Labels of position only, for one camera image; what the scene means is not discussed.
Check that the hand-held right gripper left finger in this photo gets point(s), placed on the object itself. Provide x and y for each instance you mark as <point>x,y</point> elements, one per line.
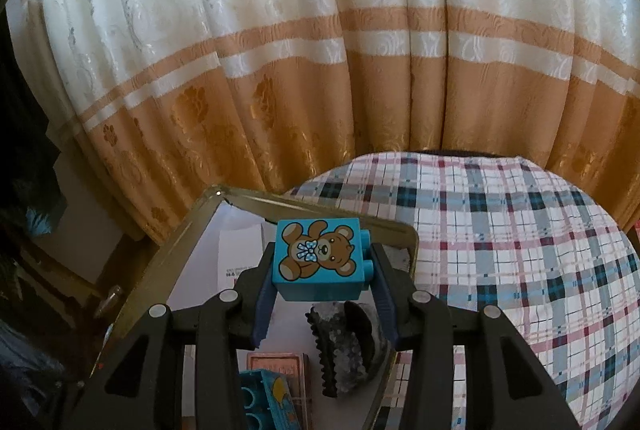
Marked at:
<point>262,312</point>

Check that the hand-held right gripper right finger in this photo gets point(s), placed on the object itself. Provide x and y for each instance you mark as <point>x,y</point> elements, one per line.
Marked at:
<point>385,305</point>

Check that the small red box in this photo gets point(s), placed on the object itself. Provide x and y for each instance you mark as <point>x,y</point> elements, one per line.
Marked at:
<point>277,362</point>

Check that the black hair claw clip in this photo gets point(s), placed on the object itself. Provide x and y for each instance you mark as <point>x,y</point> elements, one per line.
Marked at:
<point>340,350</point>

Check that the white cardboard box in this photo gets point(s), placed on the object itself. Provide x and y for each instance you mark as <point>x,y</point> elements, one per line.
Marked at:
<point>240,250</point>

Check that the teal bear print block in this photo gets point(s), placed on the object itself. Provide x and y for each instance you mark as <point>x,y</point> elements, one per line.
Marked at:
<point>320,255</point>

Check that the blue studded building block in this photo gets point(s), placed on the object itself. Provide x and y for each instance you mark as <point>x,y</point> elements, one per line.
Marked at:
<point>265,402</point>

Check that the metal tin tray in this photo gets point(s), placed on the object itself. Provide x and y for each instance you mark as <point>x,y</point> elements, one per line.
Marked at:
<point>165,260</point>

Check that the plaid cloth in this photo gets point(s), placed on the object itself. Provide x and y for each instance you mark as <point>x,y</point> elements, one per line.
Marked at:
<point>500,235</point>

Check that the wooden chair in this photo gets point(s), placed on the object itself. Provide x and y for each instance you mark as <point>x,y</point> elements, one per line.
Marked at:
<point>65,271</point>

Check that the dark hanging clothing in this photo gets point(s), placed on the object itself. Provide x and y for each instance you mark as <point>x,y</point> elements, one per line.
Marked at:
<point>27,169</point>

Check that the cream and orange floral curtain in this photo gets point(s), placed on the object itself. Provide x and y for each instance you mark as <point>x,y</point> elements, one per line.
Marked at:
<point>320,34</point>

